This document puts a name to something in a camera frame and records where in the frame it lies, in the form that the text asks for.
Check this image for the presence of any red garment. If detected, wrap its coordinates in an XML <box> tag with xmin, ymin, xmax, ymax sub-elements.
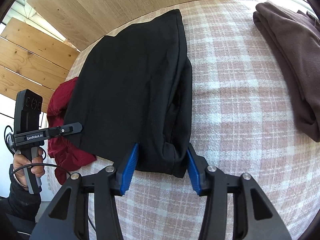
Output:
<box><xmin>47</xmin><ymin>77</ymin><xmax>97</xmax><ymax>185</ymax></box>

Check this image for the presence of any black garment with yellow lines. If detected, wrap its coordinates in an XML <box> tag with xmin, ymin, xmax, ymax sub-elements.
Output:
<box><xmin>64</xmin><ymin>9</ymin><xmax>193</xmax><ymax>178</ymax></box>

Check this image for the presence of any black sleeved left forearm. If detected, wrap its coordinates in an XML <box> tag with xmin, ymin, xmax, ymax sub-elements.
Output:
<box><xmin>1</xmin><ymin>174</ymin><xmax>41</xmax><ymax>239</ymax></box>

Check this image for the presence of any person's left hand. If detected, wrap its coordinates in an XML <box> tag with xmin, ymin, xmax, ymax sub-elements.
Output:
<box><xmin>13</xmin><ymin>148</ymin><xmax>45</xmax><ymax>189</ymax></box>

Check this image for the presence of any pink plaid bed cover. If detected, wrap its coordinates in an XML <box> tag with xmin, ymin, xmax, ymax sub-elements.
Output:
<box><xmin>44</xmin><ymin>0</ymin><xmax>320</xmax><ymax>240</ymax></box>

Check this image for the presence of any pine slat panel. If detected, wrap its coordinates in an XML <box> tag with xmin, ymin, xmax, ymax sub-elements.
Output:
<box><xmin>1</xmin><ymin>18</ymin><xmax>79</xmax><ymax>113</ymax></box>

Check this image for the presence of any mauve brown folded garment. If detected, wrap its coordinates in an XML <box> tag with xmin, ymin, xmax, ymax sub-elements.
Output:
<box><xmin>253</xmin><ymin>2</ymin><xmax>319</xmax><ymax>142</ymax></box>

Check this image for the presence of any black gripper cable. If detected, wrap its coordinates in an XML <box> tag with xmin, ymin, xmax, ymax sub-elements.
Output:
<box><xmin>3</xmin><ymin>125</ymin><xmax>97</xmax><ymax>233</ymax></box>

